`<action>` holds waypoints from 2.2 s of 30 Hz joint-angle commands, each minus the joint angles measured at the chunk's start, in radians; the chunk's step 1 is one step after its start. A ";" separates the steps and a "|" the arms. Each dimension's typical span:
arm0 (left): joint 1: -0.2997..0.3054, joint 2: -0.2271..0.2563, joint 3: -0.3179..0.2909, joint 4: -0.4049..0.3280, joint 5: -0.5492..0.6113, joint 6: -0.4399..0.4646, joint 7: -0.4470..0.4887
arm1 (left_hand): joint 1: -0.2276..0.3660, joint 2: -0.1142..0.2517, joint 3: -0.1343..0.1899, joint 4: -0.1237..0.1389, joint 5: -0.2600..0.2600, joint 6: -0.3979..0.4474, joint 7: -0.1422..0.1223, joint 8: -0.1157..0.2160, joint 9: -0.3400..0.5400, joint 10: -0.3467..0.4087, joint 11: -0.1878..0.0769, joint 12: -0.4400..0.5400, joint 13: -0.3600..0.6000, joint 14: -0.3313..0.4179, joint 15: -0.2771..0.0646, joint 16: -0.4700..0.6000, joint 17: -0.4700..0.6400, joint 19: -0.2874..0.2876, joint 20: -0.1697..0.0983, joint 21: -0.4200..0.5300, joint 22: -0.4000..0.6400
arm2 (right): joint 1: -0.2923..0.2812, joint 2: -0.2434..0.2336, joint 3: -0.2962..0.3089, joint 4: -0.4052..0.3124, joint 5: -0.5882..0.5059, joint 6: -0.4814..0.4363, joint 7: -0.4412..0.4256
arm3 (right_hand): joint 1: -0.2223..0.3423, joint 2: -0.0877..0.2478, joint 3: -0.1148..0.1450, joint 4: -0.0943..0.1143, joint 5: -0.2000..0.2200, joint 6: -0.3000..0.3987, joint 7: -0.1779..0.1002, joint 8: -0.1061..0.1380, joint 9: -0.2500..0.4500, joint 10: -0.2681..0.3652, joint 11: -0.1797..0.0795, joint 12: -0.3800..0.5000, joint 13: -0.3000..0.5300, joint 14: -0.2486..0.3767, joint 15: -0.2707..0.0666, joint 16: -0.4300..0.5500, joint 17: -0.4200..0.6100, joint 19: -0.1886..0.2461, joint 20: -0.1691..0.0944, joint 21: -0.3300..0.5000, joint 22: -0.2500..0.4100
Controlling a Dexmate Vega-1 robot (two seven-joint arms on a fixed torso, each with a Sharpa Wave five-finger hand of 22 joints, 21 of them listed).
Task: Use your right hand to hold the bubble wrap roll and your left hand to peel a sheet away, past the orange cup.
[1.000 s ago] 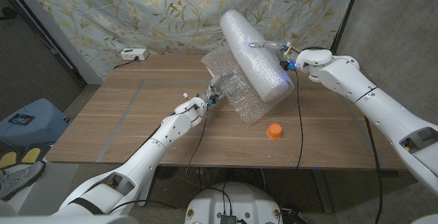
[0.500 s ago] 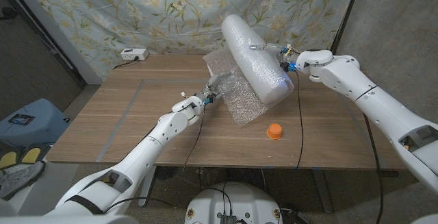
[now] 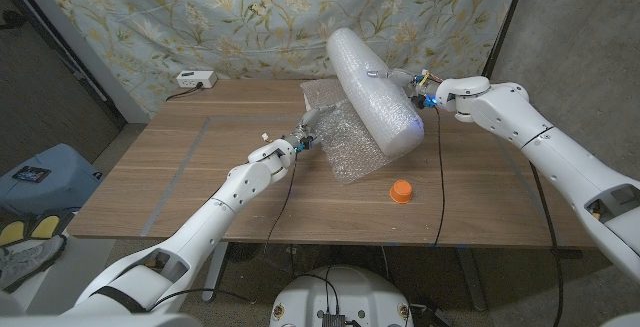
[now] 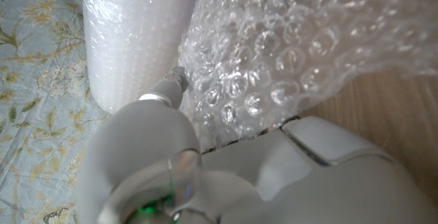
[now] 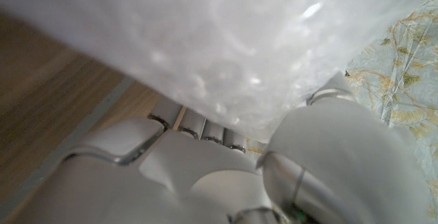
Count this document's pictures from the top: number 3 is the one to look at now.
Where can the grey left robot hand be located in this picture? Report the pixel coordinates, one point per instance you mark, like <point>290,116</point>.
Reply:
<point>307,129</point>

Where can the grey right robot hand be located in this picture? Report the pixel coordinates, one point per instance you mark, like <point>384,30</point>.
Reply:
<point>422,89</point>

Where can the clear bubble wrap roll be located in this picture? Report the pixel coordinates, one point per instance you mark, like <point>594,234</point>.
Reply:
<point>372,97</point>

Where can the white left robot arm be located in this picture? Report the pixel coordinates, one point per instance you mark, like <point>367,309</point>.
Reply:
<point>215,222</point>

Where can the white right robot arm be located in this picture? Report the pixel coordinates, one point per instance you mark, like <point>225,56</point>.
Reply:
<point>555,157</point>

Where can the orange plastic cup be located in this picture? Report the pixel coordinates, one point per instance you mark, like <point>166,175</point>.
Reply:
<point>401,192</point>

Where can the black backdrop stand pole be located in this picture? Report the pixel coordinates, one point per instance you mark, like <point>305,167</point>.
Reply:
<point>502,22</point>

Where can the white power outlet box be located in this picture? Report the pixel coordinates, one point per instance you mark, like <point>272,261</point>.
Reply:
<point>196,79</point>

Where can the floral butterfly backdrop cloth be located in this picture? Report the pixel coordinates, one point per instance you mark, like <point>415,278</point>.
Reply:
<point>225,22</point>

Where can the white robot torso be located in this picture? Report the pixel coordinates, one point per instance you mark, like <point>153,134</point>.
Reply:
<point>342,292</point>

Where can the white table leg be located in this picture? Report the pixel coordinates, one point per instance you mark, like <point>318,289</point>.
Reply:
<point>215,272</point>

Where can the grey table leg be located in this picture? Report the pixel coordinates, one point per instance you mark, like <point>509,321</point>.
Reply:
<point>472,277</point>

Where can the blue plastic storage case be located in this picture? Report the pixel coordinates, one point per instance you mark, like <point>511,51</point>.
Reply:
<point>60,187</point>

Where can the black and yellow shoe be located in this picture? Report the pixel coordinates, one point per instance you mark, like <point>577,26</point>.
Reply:
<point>45,227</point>

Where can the grey sneaker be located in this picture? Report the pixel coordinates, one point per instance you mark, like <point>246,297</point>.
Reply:
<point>27,264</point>

